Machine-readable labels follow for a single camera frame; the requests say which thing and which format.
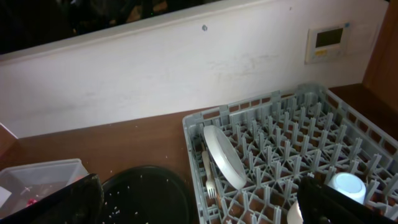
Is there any grey dishwasher rack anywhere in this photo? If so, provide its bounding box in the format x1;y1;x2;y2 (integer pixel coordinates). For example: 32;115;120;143
183;84;397;223

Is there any white plastic fork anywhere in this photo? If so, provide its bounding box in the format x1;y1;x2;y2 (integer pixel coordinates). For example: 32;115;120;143
201;151;217;199

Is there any white cup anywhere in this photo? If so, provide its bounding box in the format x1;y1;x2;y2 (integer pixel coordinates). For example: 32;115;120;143
287;200;303;224

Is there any wall thermostat panel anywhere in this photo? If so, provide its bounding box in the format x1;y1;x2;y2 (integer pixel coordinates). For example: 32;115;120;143
305;21;351;64

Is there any light blue cup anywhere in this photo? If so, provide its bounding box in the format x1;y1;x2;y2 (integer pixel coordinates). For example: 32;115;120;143
328;172;366;204

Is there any round black serving tray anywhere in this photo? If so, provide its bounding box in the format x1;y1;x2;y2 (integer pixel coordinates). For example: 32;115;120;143
97;166;194;224

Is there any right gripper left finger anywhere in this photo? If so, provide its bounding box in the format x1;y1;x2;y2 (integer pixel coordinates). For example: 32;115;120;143
1;174;104;224

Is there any red snack wrapper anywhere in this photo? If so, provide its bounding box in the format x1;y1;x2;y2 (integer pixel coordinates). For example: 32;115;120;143
26;198;37;207

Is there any white round plate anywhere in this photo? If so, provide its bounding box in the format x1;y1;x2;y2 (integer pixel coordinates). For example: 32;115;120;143
203;125;247;190

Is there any clear plastic bin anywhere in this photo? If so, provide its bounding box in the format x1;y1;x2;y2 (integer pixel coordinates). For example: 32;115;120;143
1;159;88;218

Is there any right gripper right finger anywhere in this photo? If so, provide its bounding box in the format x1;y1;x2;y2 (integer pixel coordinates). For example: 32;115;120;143
297;177;395;224

